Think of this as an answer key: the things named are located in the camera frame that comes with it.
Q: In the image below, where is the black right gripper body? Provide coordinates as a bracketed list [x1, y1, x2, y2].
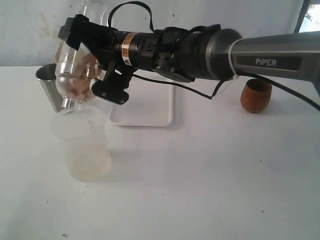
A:
[74, 14, 135, 78]

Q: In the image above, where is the clear plastic shaker body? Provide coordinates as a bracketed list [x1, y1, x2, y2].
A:
[55, 0, 113, 79]

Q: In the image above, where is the stainless steel cup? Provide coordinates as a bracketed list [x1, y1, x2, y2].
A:
[35, 63, 63, 113]

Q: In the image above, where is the clear plastic shaker lid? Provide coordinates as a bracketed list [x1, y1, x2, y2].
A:
[55, 68, 102, 104]

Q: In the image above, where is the brown wooden cup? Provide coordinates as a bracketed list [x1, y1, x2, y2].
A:
[240, 78, 272, 114]

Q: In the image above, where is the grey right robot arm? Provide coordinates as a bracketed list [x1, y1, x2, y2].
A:
[58, 14, 320, 105]

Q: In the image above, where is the white rectangular tray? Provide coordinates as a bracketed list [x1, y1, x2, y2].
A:
[108, 77, 175, 128]

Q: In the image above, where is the translucent plastic deli container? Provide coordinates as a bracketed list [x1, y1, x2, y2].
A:
[50, 105, 112, 183]

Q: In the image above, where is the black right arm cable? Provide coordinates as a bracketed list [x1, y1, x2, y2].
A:
[107, 1, 320, 112]

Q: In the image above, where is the dark window frame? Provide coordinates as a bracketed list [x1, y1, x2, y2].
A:
[294, 0, 310, 33]

